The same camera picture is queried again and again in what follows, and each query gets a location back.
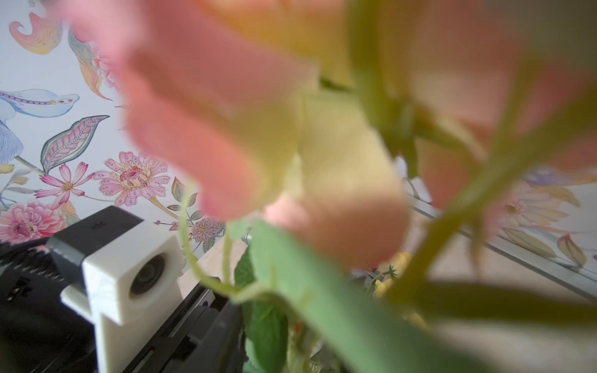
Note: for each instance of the aluminium front rail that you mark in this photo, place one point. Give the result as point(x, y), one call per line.
point(549, 269)

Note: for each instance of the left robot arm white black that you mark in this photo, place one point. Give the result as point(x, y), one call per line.
point(40, 334)

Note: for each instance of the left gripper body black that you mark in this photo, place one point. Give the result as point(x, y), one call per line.
point(204, 334)

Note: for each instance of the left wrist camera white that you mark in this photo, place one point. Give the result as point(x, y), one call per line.
point(121, 276)

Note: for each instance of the yellow flower bunch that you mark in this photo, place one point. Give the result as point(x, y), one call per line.
point(390, 273)

